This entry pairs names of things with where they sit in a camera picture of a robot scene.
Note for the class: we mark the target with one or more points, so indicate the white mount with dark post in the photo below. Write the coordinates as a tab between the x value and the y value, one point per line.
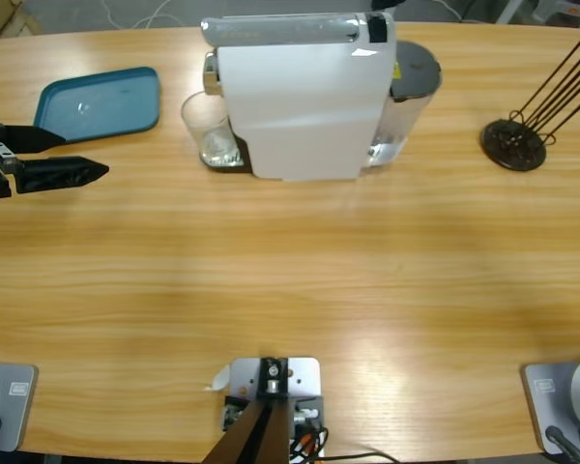
299	377

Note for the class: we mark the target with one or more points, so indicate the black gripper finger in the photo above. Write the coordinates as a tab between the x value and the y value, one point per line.
58	173
34	139
384	4

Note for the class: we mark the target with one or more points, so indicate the black capsule holder with rods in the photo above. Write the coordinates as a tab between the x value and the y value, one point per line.
507	145

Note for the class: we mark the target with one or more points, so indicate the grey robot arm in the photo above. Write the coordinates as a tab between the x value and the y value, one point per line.
9	401
560	386

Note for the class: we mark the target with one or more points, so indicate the teal plastic tray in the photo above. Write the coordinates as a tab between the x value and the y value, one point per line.
106	101

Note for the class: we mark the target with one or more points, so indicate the white tape strip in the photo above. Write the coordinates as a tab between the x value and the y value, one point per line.
220	379

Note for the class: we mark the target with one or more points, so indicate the white capsule coffee machine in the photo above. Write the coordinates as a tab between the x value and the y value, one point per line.
299	106

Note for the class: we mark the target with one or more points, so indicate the water tank with black lid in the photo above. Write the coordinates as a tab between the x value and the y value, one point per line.
415	67

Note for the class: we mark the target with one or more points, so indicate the wooden board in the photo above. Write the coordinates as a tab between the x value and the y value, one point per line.
5	19

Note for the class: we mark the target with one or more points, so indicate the clear glass cup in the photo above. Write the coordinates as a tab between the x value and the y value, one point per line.
212	140

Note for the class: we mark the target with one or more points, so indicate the grey coffee machine lever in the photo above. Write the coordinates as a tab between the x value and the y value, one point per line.
280	29

